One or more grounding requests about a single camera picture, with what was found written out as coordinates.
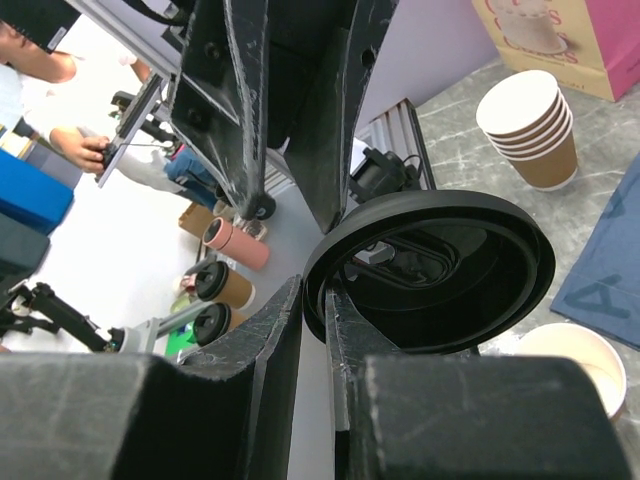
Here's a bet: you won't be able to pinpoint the brown paper coffee cup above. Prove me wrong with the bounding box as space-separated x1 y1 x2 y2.
514 323 627 419

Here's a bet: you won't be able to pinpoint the person in white shirt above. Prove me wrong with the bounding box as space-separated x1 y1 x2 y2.
1 15 150 175

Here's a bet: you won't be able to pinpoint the lidded cups on floor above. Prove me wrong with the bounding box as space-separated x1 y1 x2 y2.
193 261 255 347

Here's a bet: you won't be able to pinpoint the blue letter print cloth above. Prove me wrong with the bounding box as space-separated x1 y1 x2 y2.
551 159 639 349

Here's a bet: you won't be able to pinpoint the black plastic cup lid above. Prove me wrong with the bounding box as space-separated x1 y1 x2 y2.
303 190 556 354

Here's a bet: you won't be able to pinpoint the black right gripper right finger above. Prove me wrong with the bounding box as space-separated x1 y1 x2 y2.
324 288 632 479

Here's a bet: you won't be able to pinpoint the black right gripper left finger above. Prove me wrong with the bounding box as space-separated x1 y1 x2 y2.
1 277 302 479

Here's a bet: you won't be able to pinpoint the kraft paper cakes bag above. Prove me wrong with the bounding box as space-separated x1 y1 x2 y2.
472 0 639 102

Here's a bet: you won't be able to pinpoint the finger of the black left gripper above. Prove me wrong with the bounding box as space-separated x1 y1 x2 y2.
171 1 275 219
284 1 398 234

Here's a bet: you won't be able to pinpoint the stack of paper cups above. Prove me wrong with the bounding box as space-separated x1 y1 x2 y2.
476 70 578 191

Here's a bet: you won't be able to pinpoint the pink cylinder can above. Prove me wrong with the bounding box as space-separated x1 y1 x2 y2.
202 218 270 271

